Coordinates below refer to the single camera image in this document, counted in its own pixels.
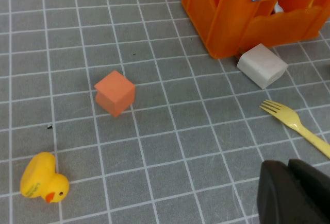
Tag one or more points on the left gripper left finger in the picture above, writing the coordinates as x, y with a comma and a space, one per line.
277, 195

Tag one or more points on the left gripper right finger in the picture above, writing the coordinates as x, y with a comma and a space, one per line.
317, 185

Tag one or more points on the yellow plastic fork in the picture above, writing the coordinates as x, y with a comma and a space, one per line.
288, 121

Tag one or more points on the orange plastic cutlery holder crate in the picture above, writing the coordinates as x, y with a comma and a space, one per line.
227, 23

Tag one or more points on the grey grid table cloth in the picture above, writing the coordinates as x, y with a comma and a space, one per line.
154, 157

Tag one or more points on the white usb charger block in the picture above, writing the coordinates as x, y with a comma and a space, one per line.
260, 64

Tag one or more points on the orange wooden cube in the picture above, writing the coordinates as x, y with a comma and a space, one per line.
114, 92

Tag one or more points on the yellow rubber duck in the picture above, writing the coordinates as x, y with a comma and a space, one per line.
43, 177

